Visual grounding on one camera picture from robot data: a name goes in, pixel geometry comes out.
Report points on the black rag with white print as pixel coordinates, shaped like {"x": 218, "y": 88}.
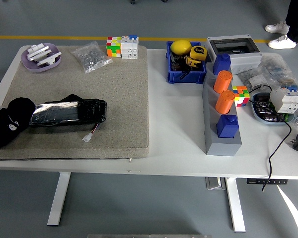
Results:
{"x": 15, "y": 116}

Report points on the black tape-wrapped panel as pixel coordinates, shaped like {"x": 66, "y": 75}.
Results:
{"x": 64, "y": 112}

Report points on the black desk control panel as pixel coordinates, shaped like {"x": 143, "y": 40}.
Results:
{"x": 267, "y": 181}

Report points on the purple oval tray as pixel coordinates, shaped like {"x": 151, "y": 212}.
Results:
{"x": 31, "y": 67}

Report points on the white table leg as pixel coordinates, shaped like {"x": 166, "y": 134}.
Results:
{"x": 59, "y": 198}
{"x": 236, "y": 205}

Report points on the clear bag of metal nuts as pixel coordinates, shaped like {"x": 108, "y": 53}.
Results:
{"x": 90, "y": 58}

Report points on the grey-brown mat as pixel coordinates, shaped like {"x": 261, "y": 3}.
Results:
{"x": 119, "y": 99}

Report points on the orange green yellow puzzle cube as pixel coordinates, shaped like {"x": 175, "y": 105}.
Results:
{"x": 113, "y": 49}

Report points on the white breaker stack blue clips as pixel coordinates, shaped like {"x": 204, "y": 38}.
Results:
{"x": 129, "y": 49}

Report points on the dark small hardware pile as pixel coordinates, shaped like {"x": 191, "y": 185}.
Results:
{"x": 176, "y": 64}

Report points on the blue plastic bin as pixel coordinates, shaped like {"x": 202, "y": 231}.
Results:
{"x": 186, "y": 77}

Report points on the yellow lemon-shaped ball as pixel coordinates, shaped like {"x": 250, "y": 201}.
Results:
{"x": 180, "y": 47}

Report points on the yellow black tape measure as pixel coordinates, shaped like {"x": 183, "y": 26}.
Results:
{"x": 192, "y": 62}

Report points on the round yellow tape measure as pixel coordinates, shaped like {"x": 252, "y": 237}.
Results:
{"x": 198, "y": 52}

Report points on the orange cylinder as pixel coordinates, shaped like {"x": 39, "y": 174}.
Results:
{"x": 224, "y": 102}
{"x": 222, "y": 81}

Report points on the grey stepped block holder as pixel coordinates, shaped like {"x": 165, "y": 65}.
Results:
{"x": 222, "y": 147}

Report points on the silver under-table motor box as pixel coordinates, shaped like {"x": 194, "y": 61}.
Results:
{"x": 214, "y": 184}

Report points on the blue square block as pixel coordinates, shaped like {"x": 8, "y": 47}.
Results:
{"x": 222, "y": 65}
{"x": 227, "y": 127}

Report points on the multicolour rubik cube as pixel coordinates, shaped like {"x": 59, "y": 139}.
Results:
{"x": 242, "y": 98}

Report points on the clear bag with white labels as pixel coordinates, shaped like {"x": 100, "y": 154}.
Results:
{"x": 253, "y": 80}

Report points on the light blue oval tray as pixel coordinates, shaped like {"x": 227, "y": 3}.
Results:
{"x": 257, "y": 115}

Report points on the black electronic modules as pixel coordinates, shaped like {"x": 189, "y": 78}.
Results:
{"x": 263, "y": 104}

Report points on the large clear bag of parts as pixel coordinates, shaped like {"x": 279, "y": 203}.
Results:
{"x": 275, "y": 67}

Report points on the large white circuit breaker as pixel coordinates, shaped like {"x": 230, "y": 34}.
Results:
{"x": 285, "y": 101}

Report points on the white sneaker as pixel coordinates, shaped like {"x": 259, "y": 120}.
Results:
{"x": 278, "y": 28}
{"x": 281, "y": 42}

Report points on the white metal bracket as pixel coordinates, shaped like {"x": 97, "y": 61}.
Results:
{"x": 49, "y": 59}
{"x": 39, "y": 53}
{"x": 38, "y": 47}

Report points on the grey electrical enclosure box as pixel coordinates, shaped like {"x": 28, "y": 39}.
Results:
{"x": 245, "y": 59}

